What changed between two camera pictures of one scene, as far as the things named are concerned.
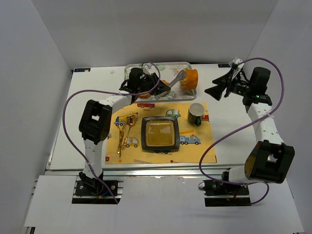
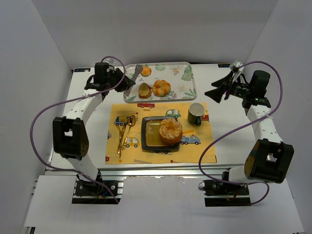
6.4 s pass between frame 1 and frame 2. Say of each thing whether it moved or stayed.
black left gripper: moved
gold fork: stayed
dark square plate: stayed
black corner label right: stayed
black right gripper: stayed
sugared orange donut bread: moved
